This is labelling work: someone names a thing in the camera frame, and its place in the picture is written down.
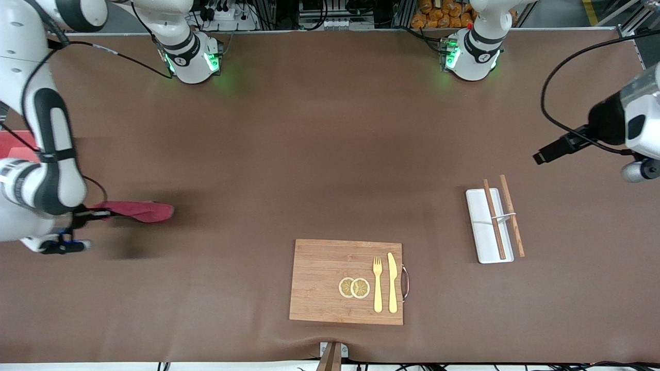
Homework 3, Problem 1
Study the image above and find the red cloth with grey trim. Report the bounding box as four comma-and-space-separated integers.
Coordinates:
90, 201, 175, 224

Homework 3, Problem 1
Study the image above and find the pink plastic bin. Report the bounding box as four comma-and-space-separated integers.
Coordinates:
0, 130, 39, 160

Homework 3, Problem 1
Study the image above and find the white rectangular tray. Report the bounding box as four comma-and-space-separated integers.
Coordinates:
466, 188, 515, 264

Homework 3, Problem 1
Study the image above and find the pile of orange buns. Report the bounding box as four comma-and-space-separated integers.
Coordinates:
411, 0, 517, 29

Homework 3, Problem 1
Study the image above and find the yellow plastic knife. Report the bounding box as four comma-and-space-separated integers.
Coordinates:
387, 252, 399, 314

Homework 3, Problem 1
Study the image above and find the yellow plastic fork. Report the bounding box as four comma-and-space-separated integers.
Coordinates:
372, 257, 384, 313

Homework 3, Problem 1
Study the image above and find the white power strip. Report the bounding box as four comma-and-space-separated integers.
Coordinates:
199, 0, 259, 31

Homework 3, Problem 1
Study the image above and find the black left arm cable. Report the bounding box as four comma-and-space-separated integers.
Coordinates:
540, 28, 660, 156

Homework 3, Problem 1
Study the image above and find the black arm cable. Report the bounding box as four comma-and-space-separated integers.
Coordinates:
21, 0, 174, 155
540, 28, 660, 156

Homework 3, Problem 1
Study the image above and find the aluminium frame post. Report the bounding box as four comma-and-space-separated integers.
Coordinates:
583, 0, 660, 42

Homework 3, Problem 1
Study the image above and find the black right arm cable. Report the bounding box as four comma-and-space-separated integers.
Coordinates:
21, 0, 174, 155

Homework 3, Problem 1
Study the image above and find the bamboo cutting board with handle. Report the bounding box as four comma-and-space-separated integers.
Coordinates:
289, 239, 410, 326

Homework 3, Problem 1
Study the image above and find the wooden camera mount post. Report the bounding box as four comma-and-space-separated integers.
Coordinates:
316, 342, 349, 371

